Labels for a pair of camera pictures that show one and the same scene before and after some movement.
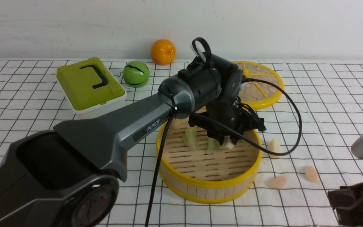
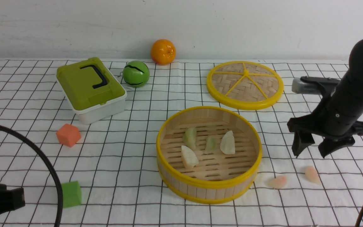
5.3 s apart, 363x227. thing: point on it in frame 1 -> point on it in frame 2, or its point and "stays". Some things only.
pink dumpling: [311, 174] stays
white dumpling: [275, 146] -> [189, 160]
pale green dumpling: [213, 145] stays
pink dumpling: [278, 183] stays
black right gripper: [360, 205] -> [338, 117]
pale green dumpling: [190, 137] stays
